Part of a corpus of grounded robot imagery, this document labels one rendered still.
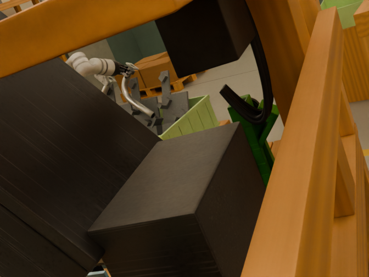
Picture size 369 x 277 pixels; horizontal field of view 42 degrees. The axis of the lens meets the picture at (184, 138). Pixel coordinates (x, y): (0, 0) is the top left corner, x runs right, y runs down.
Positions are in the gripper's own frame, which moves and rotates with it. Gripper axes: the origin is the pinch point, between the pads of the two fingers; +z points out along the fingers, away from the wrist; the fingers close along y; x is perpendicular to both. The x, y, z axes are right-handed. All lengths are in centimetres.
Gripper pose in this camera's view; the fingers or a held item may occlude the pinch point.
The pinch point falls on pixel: (128, 70)
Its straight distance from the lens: 229.8
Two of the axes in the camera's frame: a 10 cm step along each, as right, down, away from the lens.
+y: -7.0, -5.8, 4.3
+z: 5.5, -0.4, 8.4
